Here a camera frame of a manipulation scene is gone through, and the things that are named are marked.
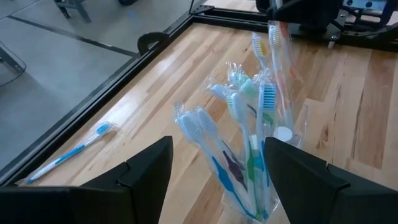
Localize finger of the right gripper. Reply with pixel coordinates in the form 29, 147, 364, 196
269, 0, 343, 27
256, 0, 271, 12

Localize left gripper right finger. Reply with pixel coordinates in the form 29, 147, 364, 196
264, 136, 398, 224

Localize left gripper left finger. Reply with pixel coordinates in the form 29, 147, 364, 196
0, 135, 174, 224

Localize orange toothbrush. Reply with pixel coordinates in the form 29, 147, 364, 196
267, 20, 302, 125
251, 32, 270, 71

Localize blue toothbrush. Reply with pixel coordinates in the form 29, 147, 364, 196
174, 104, 259, 220
256, 80, 279, 218
26, 121, 114, 185

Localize clear acrylic organizer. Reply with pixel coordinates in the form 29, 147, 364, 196
217, 102, 308, 224

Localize purple toothbrush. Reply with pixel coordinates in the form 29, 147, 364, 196
194, 107, 249, 194

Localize green toothbrush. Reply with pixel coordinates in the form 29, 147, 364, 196
225, 91, 259, 218
228, 62, 276, 125

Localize gray metal cart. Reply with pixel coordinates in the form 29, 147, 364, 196
52, 0, 93, 23

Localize black clamp handle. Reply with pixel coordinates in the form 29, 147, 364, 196
137, 32, 170, 56

